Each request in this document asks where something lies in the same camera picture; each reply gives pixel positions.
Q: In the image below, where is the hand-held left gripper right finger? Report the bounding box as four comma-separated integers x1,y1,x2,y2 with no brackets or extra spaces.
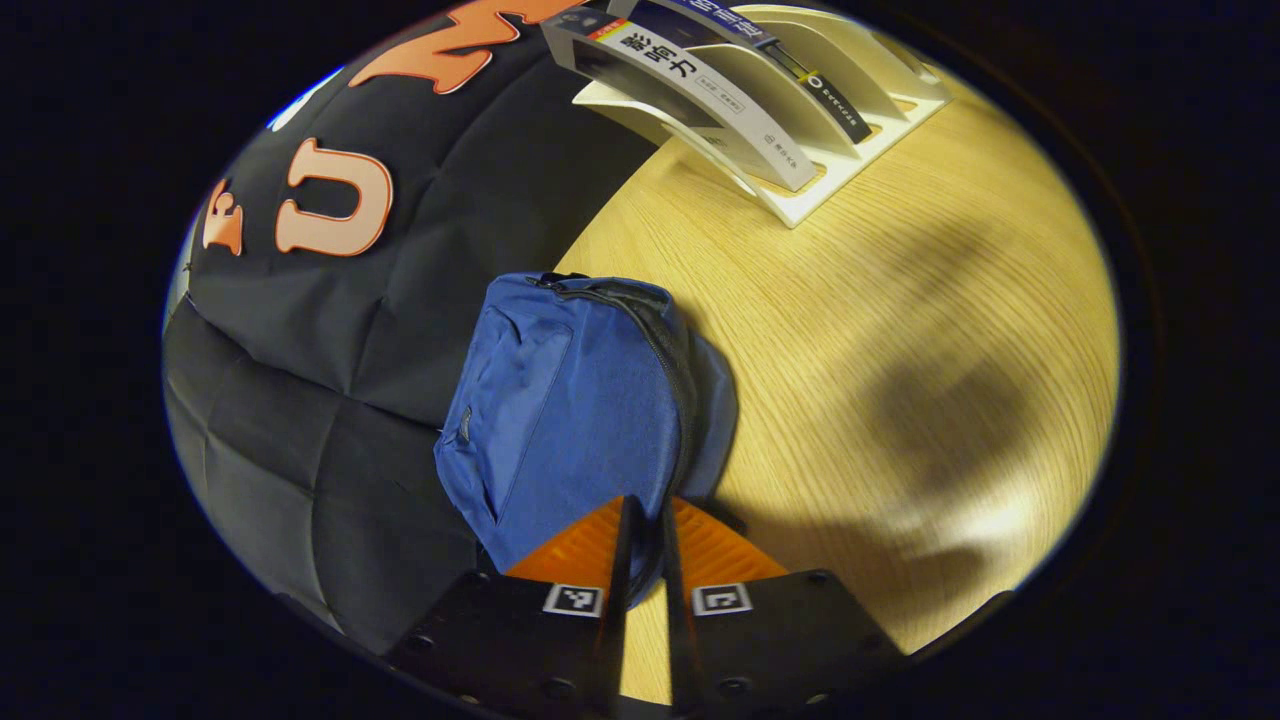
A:
660,495,913,717

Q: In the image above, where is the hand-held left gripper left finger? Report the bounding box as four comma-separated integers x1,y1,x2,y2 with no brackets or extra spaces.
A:
385,495,643,717

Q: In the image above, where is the blue schoolbag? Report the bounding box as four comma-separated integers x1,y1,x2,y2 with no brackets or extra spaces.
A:
433,270,741,601

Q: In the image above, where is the white bookshelf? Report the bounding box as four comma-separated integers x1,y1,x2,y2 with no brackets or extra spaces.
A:
572,3,951,229

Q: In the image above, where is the dark blue book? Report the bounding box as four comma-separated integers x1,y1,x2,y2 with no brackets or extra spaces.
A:
608,0,874,146

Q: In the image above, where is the white photo cover book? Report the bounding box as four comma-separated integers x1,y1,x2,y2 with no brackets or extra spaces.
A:
540,8,819,193

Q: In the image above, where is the black backdrop cloth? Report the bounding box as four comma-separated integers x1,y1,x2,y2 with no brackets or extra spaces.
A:
162,0,661,656

